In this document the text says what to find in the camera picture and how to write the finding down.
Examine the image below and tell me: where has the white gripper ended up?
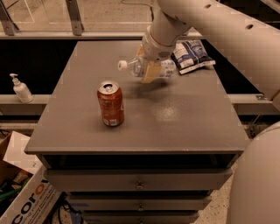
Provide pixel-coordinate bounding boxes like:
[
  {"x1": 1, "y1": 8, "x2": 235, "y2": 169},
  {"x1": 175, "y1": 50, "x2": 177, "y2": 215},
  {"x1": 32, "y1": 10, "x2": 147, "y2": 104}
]
[{"x1": 136, "y1": 25, "x2": 177, "y2": 84}]

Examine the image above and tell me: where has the clear plastic water bottle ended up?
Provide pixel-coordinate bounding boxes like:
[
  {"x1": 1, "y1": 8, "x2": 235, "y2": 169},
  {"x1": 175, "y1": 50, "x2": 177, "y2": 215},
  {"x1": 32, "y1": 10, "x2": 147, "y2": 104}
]
[{"x1": 117, "y1": 57, "x2": 176, "y2": 78}]

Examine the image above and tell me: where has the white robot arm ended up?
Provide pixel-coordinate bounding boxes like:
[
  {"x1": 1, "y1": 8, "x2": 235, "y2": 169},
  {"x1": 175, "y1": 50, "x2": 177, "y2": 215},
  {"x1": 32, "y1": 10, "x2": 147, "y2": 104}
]
[{"x1": 139, "y1": 0, "x2": 280, "y2": 224}]

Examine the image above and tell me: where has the white pump dispenser bottle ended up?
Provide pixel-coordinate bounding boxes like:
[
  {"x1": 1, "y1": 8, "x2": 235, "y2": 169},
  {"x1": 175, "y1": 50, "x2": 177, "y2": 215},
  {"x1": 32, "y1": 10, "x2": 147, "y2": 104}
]
[{"x1": 10, "y1": 73, "x2": 33, "y2": 103}]

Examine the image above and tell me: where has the blue white chip bag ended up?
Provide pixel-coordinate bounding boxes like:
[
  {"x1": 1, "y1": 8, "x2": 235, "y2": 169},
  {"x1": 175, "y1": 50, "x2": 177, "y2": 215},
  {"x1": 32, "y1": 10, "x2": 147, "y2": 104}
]
[{"x1": 171, "y1": 40, "x2": 215, "y2": 75}]

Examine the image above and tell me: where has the orange soda can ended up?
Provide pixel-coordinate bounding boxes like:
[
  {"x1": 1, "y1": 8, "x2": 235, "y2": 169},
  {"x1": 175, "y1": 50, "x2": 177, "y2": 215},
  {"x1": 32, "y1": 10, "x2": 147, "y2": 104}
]
[{"x1": 97, "y1": 80, "x2": 124, "y2": 127}]

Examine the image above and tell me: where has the grey drawer cabinet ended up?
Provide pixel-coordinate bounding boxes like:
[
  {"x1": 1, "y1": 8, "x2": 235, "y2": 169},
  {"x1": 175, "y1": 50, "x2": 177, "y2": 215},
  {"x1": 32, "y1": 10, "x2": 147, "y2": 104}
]
[{"x1": 26, "y1": 40, "x2": 249, "y2": 224}]

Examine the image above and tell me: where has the white cardboard box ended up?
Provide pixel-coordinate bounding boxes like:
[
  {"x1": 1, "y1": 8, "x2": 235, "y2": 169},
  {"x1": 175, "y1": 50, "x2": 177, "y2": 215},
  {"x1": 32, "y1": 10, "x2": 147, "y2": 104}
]
[{"x1": 0, "y1": 131, "x2": 60, "y2": 224}]

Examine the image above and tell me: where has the black floor cable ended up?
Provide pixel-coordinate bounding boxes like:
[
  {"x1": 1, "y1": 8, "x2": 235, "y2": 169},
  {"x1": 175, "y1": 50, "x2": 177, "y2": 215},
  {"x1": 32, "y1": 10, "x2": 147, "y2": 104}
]
[{"x1": 120, "y1": 0, "x2": 156, "y2": 23}]

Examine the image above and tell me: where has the metal railing frame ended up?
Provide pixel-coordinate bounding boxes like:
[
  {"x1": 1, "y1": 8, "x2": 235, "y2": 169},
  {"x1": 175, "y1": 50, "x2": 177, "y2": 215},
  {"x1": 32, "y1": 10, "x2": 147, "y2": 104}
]
[{"x1": 0, "y1": 0, "x2": 205, "y2": 40}]

